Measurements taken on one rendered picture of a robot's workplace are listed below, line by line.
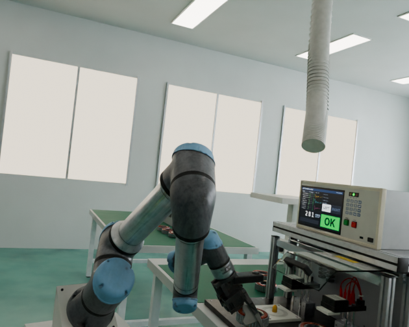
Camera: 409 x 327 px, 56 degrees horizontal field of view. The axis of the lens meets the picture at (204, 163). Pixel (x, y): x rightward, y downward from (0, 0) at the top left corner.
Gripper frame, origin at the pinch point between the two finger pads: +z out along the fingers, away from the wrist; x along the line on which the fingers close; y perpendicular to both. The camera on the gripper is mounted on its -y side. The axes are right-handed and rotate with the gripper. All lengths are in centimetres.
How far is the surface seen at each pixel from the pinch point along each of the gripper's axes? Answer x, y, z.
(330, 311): 10.4, -23.0, 9.0
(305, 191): -20, -52, -19
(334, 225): -0.8, -45.6, -9.5
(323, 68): -112, -167, -49
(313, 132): -98, -127, -15
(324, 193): -8, -52, -19
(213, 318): -20.6, 8.1, 4.2
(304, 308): -12.5, -25.1, 19.9
